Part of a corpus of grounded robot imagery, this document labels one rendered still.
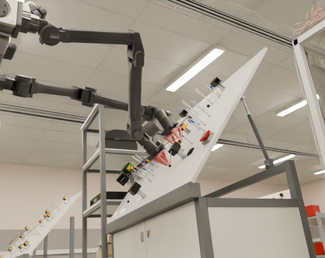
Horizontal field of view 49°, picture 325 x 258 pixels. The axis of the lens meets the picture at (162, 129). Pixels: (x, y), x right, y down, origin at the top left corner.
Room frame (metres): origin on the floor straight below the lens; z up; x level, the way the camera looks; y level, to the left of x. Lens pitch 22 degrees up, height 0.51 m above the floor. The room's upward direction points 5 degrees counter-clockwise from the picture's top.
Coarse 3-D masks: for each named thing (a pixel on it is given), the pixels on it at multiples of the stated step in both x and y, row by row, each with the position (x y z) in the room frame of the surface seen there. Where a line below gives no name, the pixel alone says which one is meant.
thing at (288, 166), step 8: (272, 160) 1.91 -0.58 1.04; (288, 160) 1.78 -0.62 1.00; (272, 168) 1.89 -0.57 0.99; (280, 168) 1.83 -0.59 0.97; (288, 168) 1.79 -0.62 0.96; (256, 176) 2.00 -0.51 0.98; (264, 176) 1.95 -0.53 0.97; (272, 176) 1.94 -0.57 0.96; (288, 176) 1.80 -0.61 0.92; (296, 176) 1.79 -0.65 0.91; (232, 184) 2.21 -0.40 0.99; (240, 184) 2.14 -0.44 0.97; (248, 184) 2.09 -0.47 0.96; (288, 184) 1.81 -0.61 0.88; (296, 184) 1.78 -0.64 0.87; (216, 192) 2.37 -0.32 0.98; (224, 192) 2.29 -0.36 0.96; (296, 192) 1.78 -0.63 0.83
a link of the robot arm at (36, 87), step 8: (16, 80) 1.51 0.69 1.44; (24, 80) 1.52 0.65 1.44; (32, 80) 1.56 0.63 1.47; (32, 88) 1.59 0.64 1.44; (40, 88) 1.62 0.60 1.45; (48, 88) 1.65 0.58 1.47; (56, 88) 1.69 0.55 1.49; (64, 88) 1.73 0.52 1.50; (72, 88) 1.79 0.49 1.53; (80, 88) 1.81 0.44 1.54; (24, 96) 1.56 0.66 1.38; (72, 96) 1.81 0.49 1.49; (80, 96) 1.87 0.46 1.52; (88, 96) 1.82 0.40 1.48
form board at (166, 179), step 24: (264, 48) 1.79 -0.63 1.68; (240, 72) 1.92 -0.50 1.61; (216, 96) 2.08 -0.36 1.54; (240, 96) 1.67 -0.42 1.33; (216, 120) 1.73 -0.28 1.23; (168, 144) 2.45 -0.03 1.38; (192, 144) 1.85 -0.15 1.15; (168, 168) 1.99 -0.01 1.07; (192, 168) 1.59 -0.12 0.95; (144, 192) 2.14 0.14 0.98; (120, 216) 2.30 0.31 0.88
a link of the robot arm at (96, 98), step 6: (90, 90) 1.80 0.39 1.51; (96, 90) 1.82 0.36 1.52; (96, 96) 1.80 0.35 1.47; (102, 96) 1.80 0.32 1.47; (90, 102) 1.82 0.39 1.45; (96, 102) 1.82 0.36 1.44; (102, 102) 1.81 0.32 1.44; (108, 102) 1.81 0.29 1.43; (114, 102) 1.80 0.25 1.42; (120, 102) 1.80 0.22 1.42; (126, 102) 1.80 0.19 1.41; (120, 108) 1.81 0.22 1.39; (126, 108) 1.80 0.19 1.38; (144, 108) 1.82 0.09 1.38; (150, 108) 1.78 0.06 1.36; (144, 114) 1.81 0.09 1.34; (150, 114) 1.80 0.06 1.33
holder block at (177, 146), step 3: (174, 144) 1.78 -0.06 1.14; (177, 144) 1.80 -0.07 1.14; (171, 147) 1.79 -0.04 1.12; (174, 147) 1.78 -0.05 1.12; (177, 147) 1.79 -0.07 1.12; (168, 150) 1.81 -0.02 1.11; (171, 150) 1.79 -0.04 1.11; (174, 150) 1.78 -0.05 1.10; (177, 150) 1.79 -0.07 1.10; (174, 153) 1.79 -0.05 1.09
